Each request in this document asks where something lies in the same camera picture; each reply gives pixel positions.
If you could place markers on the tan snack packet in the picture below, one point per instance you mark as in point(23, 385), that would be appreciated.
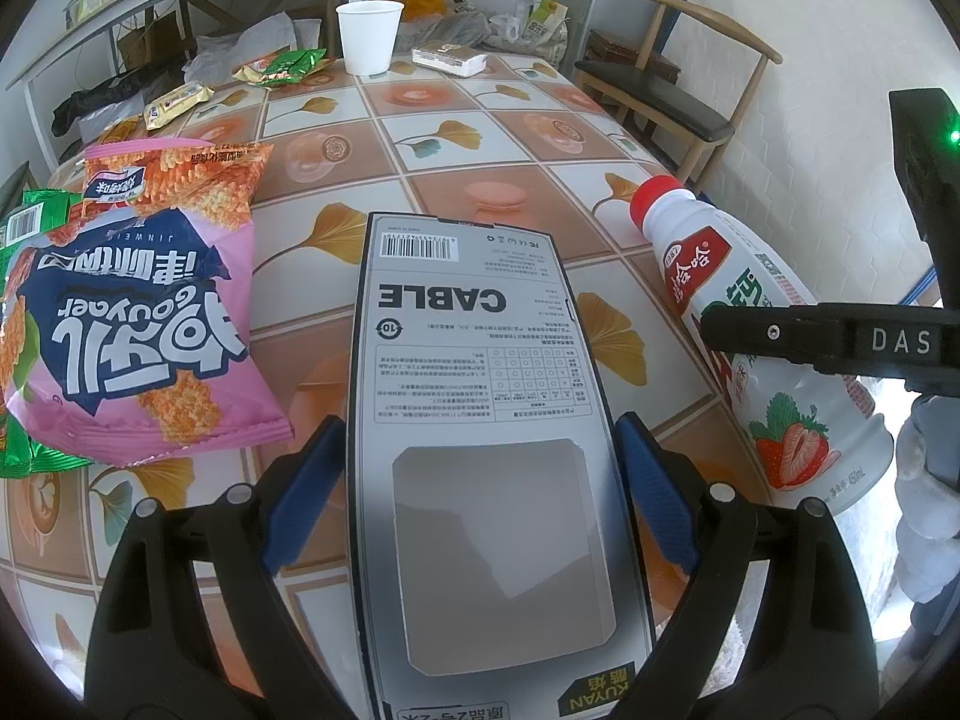
point(251, 75)

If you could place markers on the dark wooden stool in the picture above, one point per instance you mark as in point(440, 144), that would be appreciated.
point(622, 52)

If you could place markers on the green white paper sack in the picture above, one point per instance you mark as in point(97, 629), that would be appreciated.
point(544, 22)

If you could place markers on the white paper cup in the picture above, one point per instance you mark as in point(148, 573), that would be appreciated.
point(367, 41)

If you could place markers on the grey black cardboard box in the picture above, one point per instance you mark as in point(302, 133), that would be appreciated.
point(465, 360)

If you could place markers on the grey plastic bag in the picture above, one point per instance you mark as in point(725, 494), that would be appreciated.
point(442, 30)

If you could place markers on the strawberry milk bottle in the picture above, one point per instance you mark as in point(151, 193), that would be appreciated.
point(720, 255)

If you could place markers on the yellow green snack packet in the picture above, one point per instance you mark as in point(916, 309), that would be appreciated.
point(180, 105)

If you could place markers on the patterned tablecloth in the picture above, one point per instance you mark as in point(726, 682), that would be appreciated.
point(465, 165)

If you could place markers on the large white sack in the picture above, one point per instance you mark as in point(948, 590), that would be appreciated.
point(240, 45)

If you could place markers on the white plastic bag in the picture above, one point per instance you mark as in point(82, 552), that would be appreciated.
point(506, 22)

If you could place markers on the wooden chair with black seat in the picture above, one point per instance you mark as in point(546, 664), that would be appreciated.
point(660, 101)

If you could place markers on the person's right hand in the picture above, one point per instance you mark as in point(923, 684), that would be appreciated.
point(919, 540)

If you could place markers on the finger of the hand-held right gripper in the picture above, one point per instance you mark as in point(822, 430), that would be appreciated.
point(772, 337)

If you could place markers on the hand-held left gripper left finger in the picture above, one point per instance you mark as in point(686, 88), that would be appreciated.
point(300, 510)

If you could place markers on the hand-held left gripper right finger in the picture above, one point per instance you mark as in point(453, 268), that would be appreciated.
point(652, 495)

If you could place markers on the small white box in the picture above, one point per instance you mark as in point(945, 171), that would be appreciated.
point(450, 60)

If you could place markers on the black bag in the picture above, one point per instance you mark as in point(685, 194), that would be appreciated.
point(97, 97)

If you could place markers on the green snack bag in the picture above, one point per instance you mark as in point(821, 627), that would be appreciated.
point(45, 214)

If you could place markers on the pink snack bag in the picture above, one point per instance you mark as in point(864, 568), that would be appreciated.
point(150, 330)

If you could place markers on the small orange packet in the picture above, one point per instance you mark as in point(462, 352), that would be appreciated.
point(120, 129)

